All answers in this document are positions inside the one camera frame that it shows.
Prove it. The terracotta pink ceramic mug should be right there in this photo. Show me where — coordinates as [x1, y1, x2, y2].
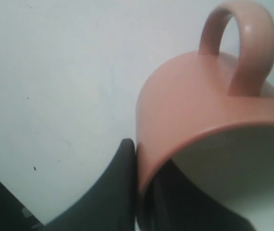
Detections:
[136, 0, 274, 231]

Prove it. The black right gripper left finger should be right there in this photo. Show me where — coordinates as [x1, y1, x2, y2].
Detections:
[44, 139, 136, 231]

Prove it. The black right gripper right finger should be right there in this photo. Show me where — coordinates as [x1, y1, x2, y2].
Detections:
[137, 161, 255, 231]

